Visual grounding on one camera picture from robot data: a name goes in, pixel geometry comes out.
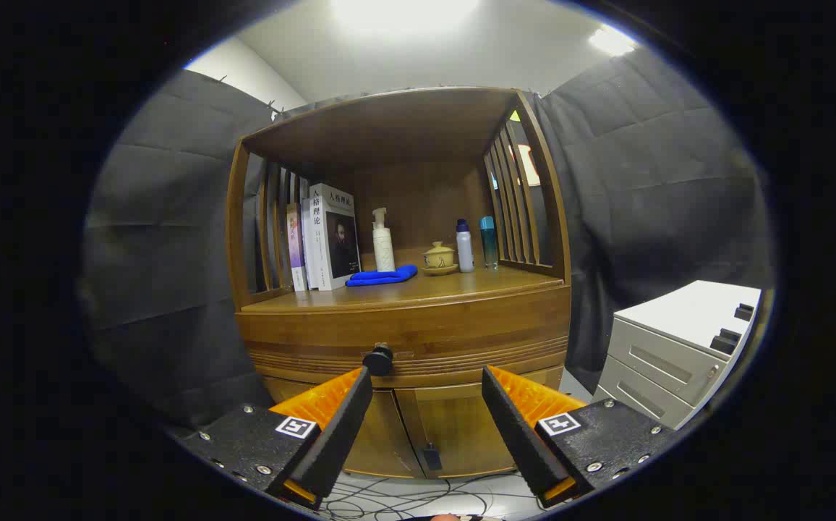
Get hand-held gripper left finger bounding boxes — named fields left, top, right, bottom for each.
left=172, top=365, right=374, bottom=511

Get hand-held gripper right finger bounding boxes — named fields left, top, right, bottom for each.
left=481, top=365, right=675, bottom=507

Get black drawer knob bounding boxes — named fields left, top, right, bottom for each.
left=362, top=343, right=395, bottom=377

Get wooden drawer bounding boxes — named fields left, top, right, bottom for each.
left=236, top=286, right=572, bottom=388

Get wooden cabinet door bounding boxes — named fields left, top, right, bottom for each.
left=394, top=365, right=565, bottom=478
left=268, top=376, right=426, bottom=478

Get wooden countertop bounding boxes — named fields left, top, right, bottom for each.
left=241, top=264, right=567, bottom=313

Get white filing cabinet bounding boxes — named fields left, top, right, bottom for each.
left=592, top=280, right=762, bottom=431

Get wooden cabinet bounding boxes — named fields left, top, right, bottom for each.
left=225, top=87, right=572, bottom=480

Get blue folded cloth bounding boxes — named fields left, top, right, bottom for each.
left=346, top=264, right=419, bottom=287

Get white bottle with blue cap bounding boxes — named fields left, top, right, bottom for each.
left=456, top=219, right=475, bottom=274

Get white pump bottle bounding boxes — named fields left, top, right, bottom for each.
left=372, top=208, right=396, bottom=274

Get purple book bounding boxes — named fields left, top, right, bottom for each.
left=286, top=203, right=308, bottom=292

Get teal bottle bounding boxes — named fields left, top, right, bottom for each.
left=479, top=216, right=498, bottom=271

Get white portrait book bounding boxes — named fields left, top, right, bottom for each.
left=308, top=183, right=362, bottom=292

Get black backdrop cloth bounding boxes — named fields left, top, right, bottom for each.
left=78, top=47, right=777, bottom=428

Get ceiling light panel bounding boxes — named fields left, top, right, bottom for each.
left=331, top=0, right=480, bottom=30
left=590, top=25, right=636, bottom=57

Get black floor cables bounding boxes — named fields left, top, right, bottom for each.
left=320, top=470, right=545, bottom=521

